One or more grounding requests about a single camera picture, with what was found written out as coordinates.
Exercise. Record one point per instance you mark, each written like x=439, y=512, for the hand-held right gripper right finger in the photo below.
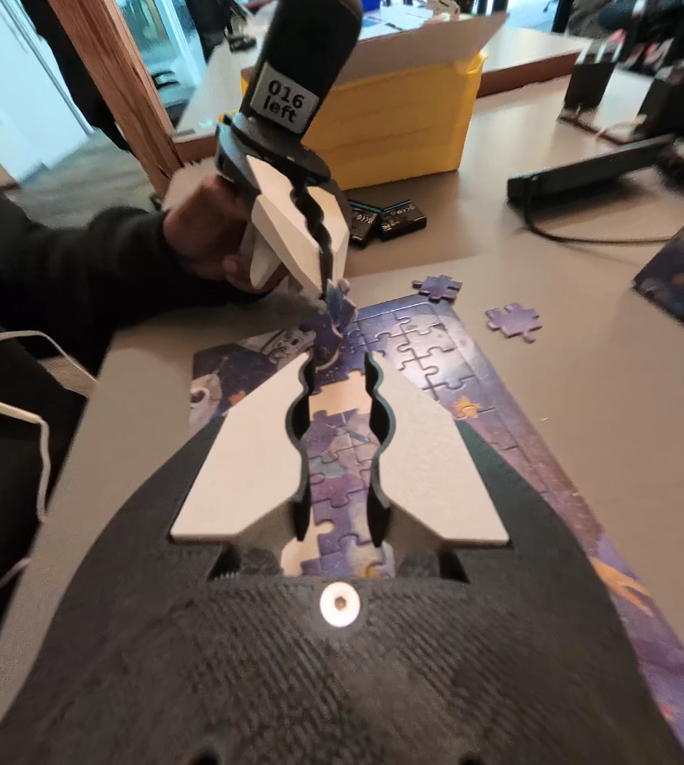
x=437, y=484

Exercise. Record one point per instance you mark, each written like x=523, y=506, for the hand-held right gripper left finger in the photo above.
x=246, y=478

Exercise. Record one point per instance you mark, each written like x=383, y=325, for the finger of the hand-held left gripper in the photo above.
x=339, y=233
x=282, y=221

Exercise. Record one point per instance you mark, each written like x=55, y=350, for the purple jigsaw puzzle piece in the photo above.
x=342, y=305
x=512, y=321
x=437, y=288

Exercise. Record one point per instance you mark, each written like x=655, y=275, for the space jigsaw puzzle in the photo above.
x=497, y=430

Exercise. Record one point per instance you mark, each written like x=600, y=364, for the person's left forearm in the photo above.
x=79, y=269

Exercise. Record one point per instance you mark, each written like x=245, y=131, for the person's left hand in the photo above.
x=204, y=233

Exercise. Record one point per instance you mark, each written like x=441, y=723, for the yellow plastic bin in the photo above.
x=407, y=125

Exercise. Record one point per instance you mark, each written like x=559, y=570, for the black battery charger case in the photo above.
x=587, y=170

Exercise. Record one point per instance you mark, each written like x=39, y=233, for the small black charger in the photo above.
x=587, y=77

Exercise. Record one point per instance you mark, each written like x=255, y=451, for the black device on stand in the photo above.
x=682, y=101

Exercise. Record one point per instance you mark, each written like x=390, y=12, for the wooden post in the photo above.
x=115, y=77

